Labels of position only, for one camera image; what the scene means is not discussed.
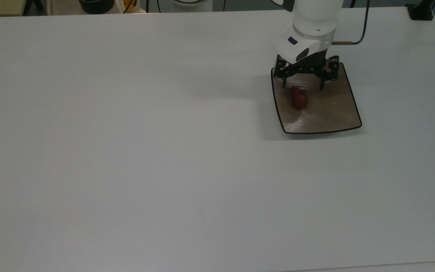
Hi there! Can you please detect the yellow and white object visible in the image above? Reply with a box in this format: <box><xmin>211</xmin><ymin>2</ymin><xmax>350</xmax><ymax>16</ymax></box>
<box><xmin>116</xmin><ymin>0</ymin><xmax>146</xmax><ymax>14</ymax></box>

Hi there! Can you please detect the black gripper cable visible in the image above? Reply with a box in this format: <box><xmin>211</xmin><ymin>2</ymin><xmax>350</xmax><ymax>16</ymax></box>
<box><xmin>331</xmin><ymin>0</ymin><xmax>371</xmax><ymax>46</ymax></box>

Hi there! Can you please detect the brown square ceramic plate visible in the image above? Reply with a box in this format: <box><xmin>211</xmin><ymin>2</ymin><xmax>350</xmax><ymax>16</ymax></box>
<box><xmin>271</xmin><ymin>62</ymin><xmax>363</xmax><ymax>134</ymax></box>

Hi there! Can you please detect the black round bucket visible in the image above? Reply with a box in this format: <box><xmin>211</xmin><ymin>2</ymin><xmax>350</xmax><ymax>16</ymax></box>
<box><xmin>79</xmin><ymin>0</ymin><xmax>114</xmax><ymax>15</ymax></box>

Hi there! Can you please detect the black corner clamp mount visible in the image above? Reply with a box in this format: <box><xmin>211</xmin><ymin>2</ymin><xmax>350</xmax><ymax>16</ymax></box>
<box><xmin>406</xmin><ymin>0</ymin><xmax>435</xmax><ymax>21</ymax></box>

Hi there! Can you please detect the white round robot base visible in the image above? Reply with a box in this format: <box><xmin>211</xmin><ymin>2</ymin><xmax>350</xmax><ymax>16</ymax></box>
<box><xmin>170</xmin><ymin>0</ymin><xmax>213</xmax><ymax>12</ymax></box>

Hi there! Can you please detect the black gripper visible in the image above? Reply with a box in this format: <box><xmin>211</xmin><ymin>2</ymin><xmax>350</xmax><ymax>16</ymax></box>
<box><xmin>273</xmin><ymin>47</ymin><xmax>340</xmax><ymax>91</ymax></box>

